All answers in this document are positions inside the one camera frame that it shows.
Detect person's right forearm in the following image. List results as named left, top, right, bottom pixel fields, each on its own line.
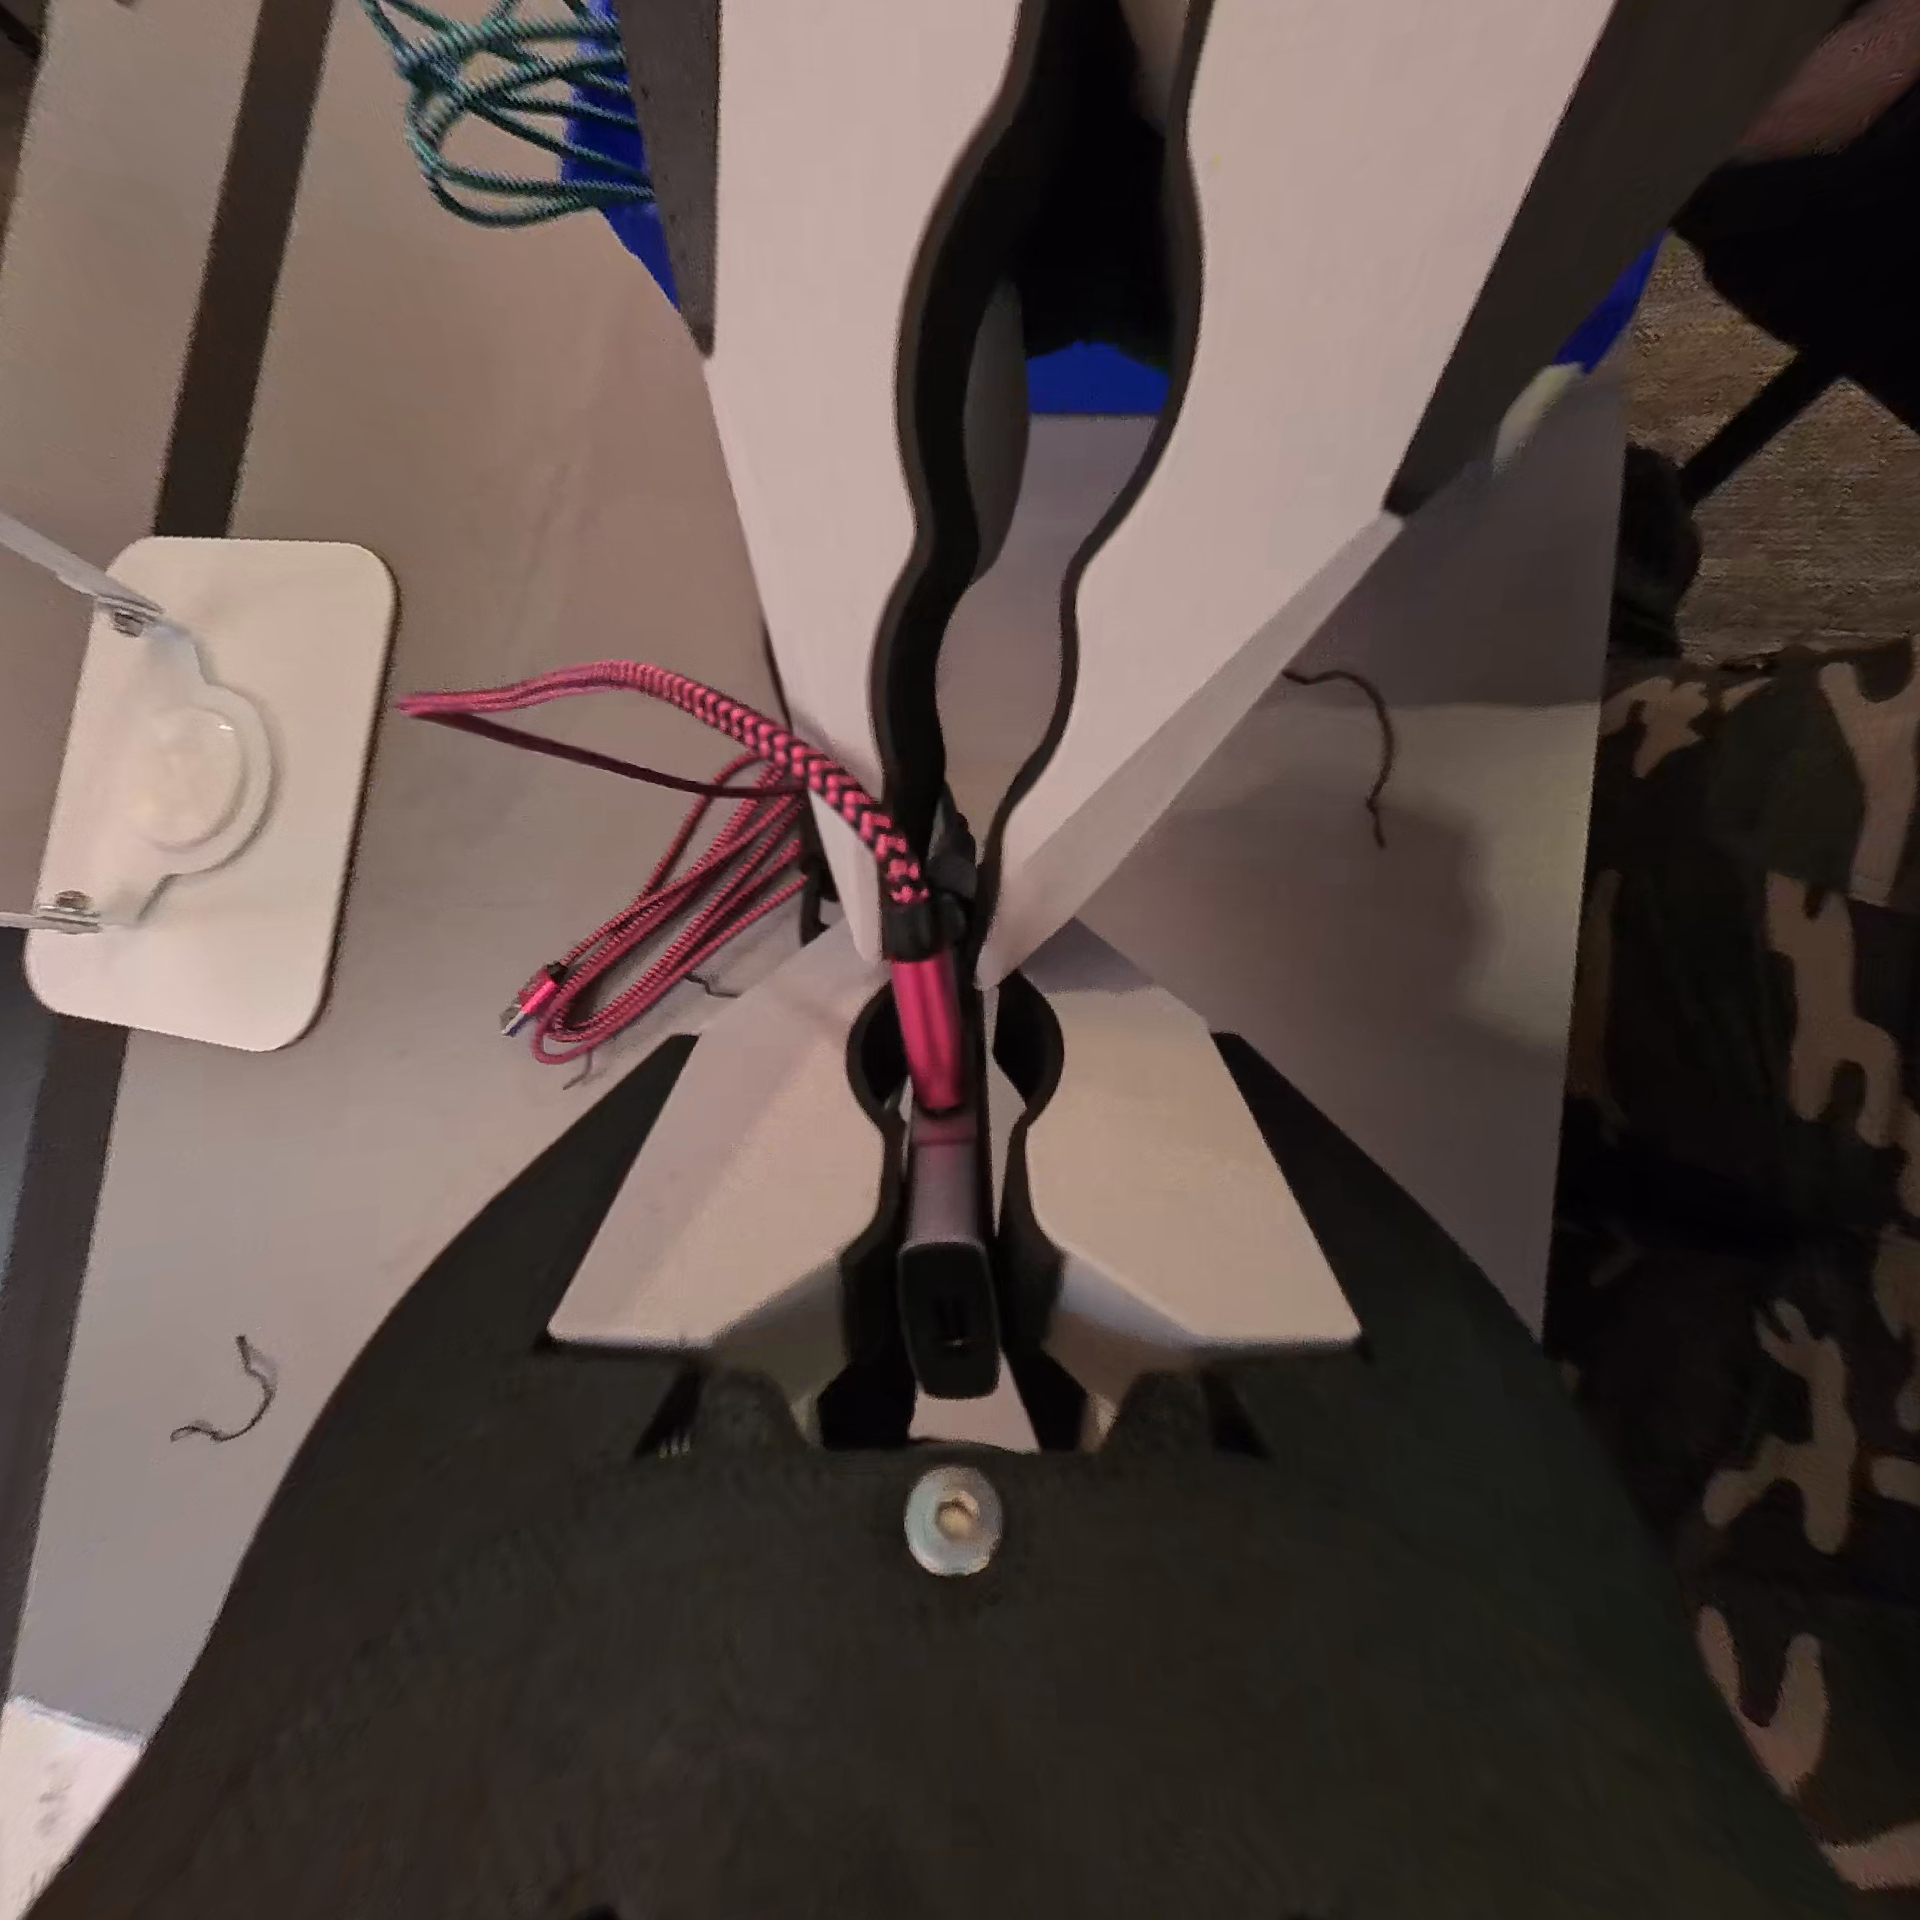
left=1670, top=137, right=1920, bottom=403

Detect pink braided usb-c cable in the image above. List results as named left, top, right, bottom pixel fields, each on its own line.
left=397, top=652, right=982, bottom=1122

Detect teal braided cable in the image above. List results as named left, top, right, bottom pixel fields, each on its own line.
left=354, top=0, right=660, bottom=234

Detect white adjustable stand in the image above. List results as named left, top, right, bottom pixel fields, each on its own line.
left=0, top=517, right=405, bottom=1060

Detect camouflage trousers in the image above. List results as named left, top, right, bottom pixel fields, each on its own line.
left=1542, top=645, right=1920, bottom=1892

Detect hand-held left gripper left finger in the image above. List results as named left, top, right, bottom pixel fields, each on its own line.
left=547, top=931, right=911, bottom=1433

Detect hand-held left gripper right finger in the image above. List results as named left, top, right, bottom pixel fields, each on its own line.
left=982, top=920, right=1361, bottom=1440

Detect grey usb hub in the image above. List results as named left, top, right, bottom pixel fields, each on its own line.
left=894, top=1105, right=1003, bottom=1403

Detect black thread scrap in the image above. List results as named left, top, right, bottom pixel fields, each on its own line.
left=167, top=1330, right=276, bottom=1444
left=1286, top=666, right=1403, bottom=849

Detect blue plastic bin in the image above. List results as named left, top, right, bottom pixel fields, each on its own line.
left=579, top=0, right=1670, bottom=421

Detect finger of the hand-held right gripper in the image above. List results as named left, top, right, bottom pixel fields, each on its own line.
left=970, top=0, right=1619, bottom=992
left=703, top=0, right=1039, bottom=963

